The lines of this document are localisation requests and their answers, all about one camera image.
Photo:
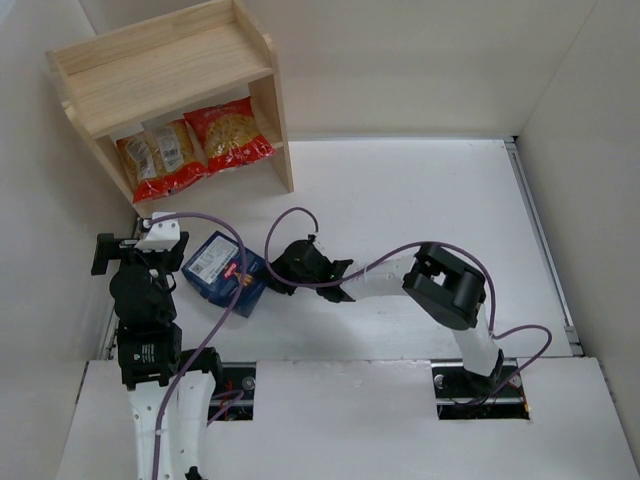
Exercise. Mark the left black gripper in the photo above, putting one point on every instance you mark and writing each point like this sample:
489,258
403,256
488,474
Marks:
122,249

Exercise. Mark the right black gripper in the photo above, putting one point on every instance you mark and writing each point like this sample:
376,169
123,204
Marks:
288,265

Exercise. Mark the blue pasta box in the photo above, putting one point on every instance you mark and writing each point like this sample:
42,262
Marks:
215,269

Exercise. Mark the red pasta bag label side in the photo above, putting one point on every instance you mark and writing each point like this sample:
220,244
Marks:
161,161

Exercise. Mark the red pasta bag front side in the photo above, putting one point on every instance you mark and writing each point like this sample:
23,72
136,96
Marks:
229,135

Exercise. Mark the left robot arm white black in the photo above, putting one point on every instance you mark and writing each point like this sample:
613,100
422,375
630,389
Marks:
169,389

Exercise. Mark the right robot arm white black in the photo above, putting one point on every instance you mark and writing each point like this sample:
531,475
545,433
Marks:
449,290

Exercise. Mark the wooden two-tier shelf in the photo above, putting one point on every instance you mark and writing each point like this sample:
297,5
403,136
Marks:
143,71

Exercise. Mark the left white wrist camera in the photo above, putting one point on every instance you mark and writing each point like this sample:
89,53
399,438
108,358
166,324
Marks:
160,232

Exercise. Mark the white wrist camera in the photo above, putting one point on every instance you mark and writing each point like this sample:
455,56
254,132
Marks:
314,237
160,232

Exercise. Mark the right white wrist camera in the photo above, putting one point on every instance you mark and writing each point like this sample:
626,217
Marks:
314,237

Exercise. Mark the right aluminium table rail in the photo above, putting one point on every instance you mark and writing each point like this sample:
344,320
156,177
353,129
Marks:
543,245

